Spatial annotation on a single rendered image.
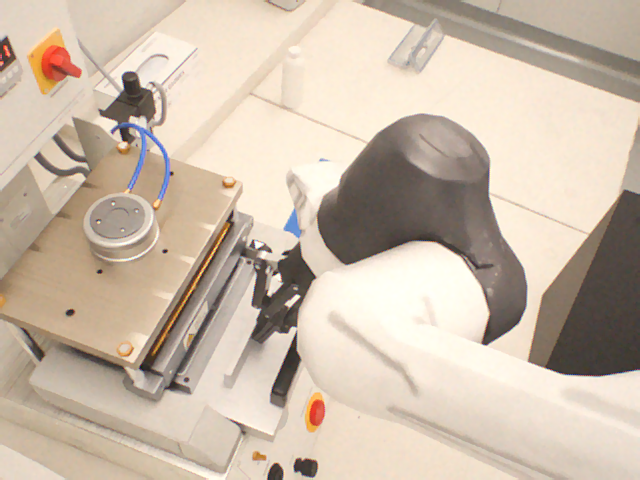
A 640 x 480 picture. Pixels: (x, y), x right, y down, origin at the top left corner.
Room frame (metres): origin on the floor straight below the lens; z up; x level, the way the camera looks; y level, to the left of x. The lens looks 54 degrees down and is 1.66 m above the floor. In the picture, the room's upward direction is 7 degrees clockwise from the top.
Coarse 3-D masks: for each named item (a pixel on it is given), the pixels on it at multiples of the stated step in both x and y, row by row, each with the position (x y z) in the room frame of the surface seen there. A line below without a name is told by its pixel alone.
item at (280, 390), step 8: (296, 336) 0.33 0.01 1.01; (296, 344) 0.32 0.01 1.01; (288, 352) 0.31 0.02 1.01; (296, 352) 0.31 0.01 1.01; (288, 360) 0.30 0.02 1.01; (296, 360) 0.30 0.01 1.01; (280, 368) 0.29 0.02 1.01; (288, 368) 0.29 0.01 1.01; (296, 368) 0.29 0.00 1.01; (280, 376) 0.27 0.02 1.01; (288, 376) 0.28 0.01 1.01; (280, 384) 0.26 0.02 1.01; (288, 384) 0.27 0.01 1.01; (272, 392) 0.25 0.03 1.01; (280, 392) 0.25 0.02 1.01; (288, 392) 0.26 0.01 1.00; (272, 400) 0.25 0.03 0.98; (280, 400) 0.25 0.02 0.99
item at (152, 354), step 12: (228, 228) 0.45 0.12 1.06; (216, 240) 0.43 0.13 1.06; (216, 252) 0.41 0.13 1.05; (204, 264) 0.39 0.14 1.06; (192, 288) 0.35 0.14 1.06; (180, 300) 0.33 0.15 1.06; (180, 312) 0.32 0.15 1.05; (168, 324) 0.30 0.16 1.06; (168, 336) 0.29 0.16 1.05; (156, 348) 0.27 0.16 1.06; (144, 360) 0.26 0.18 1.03
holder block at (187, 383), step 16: (240, 256) 0.45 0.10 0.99; (240, 288) 0.40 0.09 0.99; (224, 304) 0.37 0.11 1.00; (224, 320) 0.35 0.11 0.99; (208, 336) 0.32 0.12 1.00; (208, 352) 0.30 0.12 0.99; (144, 368) 0.27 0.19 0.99; (192, 368) 0.28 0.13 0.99; (176, 384) 0.26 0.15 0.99; (192, 384) 0.26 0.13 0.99
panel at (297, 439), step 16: (304, 368) 0.35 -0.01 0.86; (304, 384) 0.34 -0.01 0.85; (304, 400) 0.32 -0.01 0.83; (304, 416) 0.30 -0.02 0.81; (288, 432) 0.26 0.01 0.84; (304, 432) 0.28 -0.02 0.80; (256, 448) 0.22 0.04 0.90; (272, 448) 0.23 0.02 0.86; (288, 448) 0.25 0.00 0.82; (304, 448) 0.26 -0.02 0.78; (240, 464) 0.19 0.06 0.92; (256, 464) 0.20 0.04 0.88; (272, 464) 0.21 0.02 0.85; (288, 464) 0.23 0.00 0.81
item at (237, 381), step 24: (240, 312) 0.38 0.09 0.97; (240, 336) 0.34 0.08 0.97; (288, 336) 0.35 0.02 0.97; (96, 360) 0.28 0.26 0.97; (216, 360) 0.30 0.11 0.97; (240, 360) 0.29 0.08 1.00; (264, 360) 0.31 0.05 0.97; (216, 384) 0.27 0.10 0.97; (240, 384) 0.27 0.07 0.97; (264, 384) 0.28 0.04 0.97; (216, 408) 0.24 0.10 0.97; (240, 408) 0.24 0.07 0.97; (264, 408) 0.25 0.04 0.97; (264, 432) 0.22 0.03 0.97
